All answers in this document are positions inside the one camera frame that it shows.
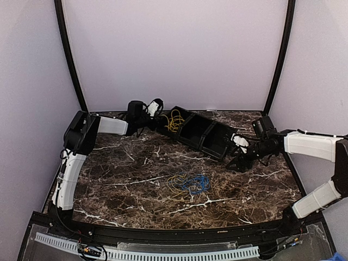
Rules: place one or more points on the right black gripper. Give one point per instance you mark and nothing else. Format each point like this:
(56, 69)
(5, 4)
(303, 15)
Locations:
(238, 160)

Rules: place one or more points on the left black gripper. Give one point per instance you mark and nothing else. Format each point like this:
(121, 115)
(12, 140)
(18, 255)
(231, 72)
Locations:
(157, 119)

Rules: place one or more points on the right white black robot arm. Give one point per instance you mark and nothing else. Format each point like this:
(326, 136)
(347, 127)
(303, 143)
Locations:
(330, 149)

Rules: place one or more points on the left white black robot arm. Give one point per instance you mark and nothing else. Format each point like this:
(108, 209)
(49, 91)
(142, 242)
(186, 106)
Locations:
(80, 138)

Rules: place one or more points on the black three-compartment bin tray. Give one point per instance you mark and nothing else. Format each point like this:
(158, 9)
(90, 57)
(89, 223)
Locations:
(197, 131)

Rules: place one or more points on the blue object bottom corner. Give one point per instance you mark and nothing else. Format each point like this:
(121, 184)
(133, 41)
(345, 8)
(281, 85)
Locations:
(337, 257)

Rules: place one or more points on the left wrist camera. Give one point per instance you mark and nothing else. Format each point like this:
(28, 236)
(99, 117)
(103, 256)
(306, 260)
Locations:
(155, 107)

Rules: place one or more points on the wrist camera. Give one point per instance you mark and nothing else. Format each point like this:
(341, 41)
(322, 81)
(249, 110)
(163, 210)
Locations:
(155, 107)
(236, 141)

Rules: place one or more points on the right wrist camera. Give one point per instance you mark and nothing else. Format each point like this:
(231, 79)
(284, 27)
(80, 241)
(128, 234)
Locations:
(236, 141)

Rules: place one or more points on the white slotted cable duct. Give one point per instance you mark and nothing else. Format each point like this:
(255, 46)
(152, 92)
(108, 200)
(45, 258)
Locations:
(133, 251)

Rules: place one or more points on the black front rail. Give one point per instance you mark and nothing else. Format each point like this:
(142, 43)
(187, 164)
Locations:
(109, 235)

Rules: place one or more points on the left black frame post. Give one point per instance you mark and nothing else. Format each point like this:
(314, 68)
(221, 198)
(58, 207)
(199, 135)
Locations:
(58, 4)

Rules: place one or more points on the black frame post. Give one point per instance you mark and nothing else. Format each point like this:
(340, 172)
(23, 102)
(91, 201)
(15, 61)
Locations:
(58, 4)
(281, 56)

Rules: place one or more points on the right black frame post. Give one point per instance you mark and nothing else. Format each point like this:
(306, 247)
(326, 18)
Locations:
(281, 56)

